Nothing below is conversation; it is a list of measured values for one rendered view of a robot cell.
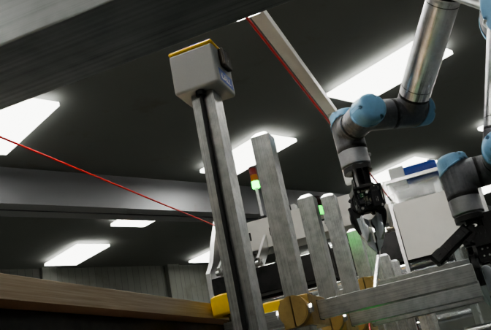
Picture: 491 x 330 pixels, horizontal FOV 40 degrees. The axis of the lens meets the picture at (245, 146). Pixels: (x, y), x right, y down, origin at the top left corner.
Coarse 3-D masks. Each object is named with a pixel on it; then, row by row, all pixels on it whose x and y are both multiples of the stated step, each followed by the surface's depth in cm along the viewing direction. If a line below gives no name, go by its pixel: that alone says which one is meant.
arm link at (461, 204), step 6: (456, 198) 156; (462, 198) 156; (468, 198) 155; (474, 198) 155; (480, 198) 157; (450, 204) 158; (456, 204) 156; (462, 204) 155; (468, 204) 155; (474, 204) 155; (480, 204) 155; (450, 210) 159; (456, 210) 156; (462, 210) 155; (468, 210) 154; (474, 210) 155; (480, 210) 156; (456, 216) 157
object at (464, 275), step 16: (448, 272) 107; (464, 272) 106; (368, 288) 111; (384, 288) 110; (400, 288) 109; (416, 288) 108; (432, 288) 107; (448, 288) 107; (320, 304) 113; (336, 304) 112; (352, 304) 111; (368, 304) 110; (384, 304) 111; (272, 320) 115
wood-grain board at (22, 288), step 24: (0, 288) 70; (24, 288) 73; (48, 288) 77; (72, 288) 82; (96, 288) 87; (72, 312) 85; (96, 312) 89; (120, 312) 93; (144, 312) 97; (168, 312) 104; (192, 312) 112
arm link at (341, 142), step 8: (336, 112) 169; (344, 112) 168; (336, 120) 169; (336, 128) 168; (336, 136) 168; (344, 136) 166; (336, 144) 169; (344, 144) 166; (352, 144) 165; (360, 144) 166
